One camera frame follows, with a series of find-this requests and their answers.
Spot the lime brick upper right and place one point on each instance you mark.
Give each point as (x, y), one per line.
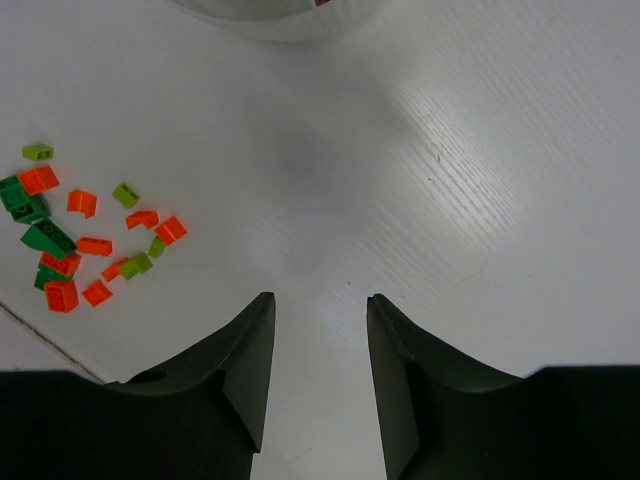
(125, 195)

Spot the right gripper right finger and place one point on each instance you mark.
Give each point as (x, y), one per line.
(445, 415)

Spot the orange slope lego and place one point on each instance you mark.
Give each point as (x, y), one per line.
(170, 231)

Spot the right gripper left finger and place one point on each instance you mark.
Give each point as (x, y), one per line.
(198, 415)

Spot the orange lego bottom right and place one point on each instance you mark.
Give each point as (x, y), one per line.
(61, 296)

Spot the dark green long lego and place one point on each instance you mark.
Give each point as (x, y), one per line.
(45, 236)

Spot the lime arch upper right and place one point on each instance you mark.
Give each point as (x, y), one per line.
(138, 264)

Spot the white divided round container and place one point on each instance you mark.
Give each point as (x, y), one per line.
(280, 21)

